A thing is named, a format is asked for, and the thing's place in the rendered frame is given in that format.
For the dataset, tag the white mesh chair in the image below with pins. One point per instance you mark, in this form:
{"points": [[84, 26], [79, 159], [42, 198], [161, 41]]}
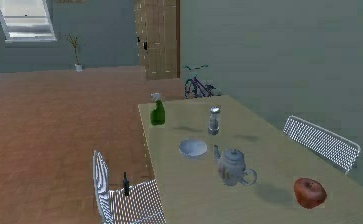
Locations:
{"points": [[135, 205], [322, 141]]}

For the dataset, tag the white vase with twigs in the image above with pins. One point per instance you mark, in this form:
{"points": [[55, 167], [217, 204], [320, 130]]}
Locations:
{"points": [[76, 53]]}

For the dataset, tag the green spray bottle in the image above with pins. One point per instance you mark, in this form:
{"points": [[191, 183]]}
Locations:
{"points": [[157, 114]]}

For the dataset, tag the purple bicycle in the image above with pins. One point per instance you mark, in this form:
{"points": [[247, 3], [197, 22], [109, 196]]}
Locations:
{"points": [[197, 87]]}

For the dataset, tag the white bowl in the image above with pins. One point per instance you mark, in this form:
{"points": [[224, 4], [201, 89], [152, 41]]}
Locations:
{"points": [[192, 148]]}

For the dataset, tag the grey teapot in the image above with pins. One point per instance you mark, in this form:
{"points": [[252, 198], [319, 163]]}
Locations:
{"points": [[232, 166]]}

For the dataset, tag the wooden room door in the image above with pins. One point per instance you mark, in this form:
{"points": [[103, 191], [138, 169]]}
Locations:
{"points": [[157, 36]]}

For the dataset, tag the pale green table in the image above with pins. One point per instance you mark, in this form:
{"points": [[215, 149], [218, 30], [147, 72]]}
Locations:
{"points": [[202, 200]]}

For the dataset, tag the small black bottle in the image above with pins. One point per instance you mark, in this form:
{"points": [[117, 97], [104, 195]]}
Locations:
{"points": [[125, 186]]}

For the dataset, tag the red apple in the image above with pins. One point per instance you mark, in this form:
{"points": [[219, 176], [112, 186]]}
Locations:
{"points": [[309, 193]]}

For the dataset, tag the white framed window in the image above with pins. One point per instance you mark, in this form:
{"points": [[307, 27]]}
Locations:
{"points": [[25, 20]]}

